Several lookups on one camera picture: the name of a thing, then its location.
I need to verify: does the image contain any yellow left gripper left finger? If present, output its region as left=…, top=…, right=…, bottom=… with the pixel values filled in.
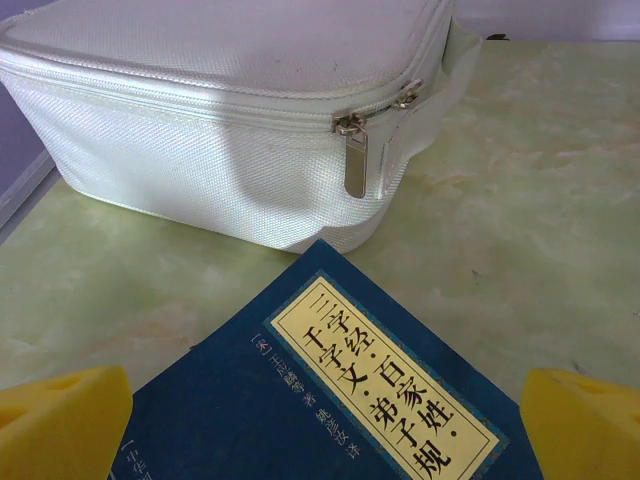
left=0, top=364, right=134, bottom=480

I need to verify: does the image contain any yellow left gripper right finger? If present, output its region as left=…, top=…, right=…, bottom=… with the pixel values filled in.
left=519, top=367, right=640, bottom=480

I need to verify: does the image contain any white fabric zip case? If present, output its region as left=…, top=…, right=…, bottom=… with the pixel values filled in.
left=0, top=0, right=484, bottom=256

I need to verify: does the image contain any aluminium side rail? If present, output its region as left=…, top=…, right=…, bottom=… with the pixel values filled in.
left=0, top=149, right=55, bottom=241

